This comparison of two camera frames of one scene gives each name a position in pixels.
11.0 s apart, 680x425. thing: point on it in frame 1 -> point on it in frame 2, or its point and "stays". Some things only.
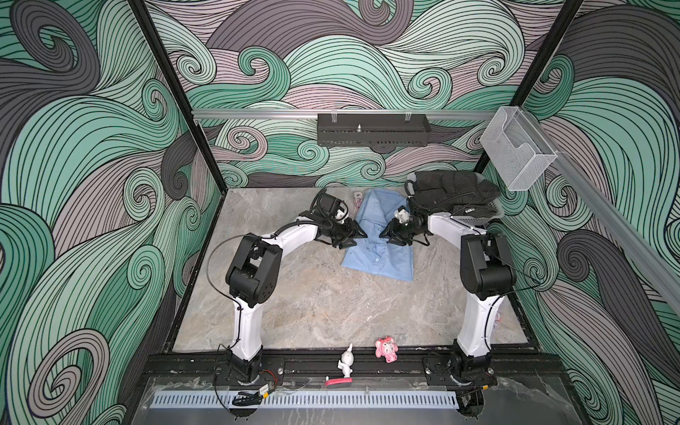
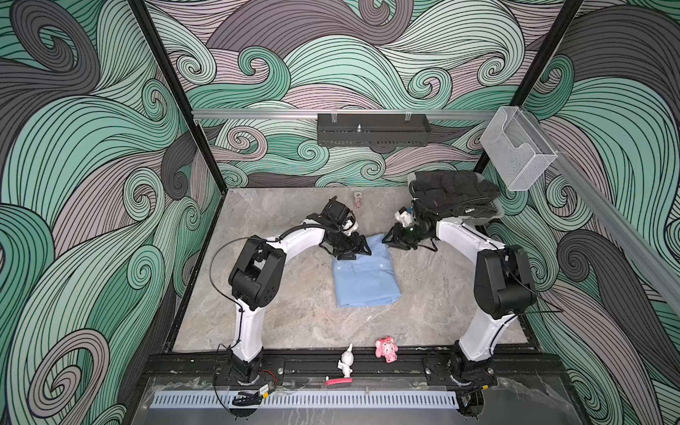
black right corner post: x=541 y=61 stays
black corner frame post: x=179 y=90 stays
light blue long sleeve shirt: x=374 y=254 -> x=369 y=280
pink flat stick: x=338 y=381 stays
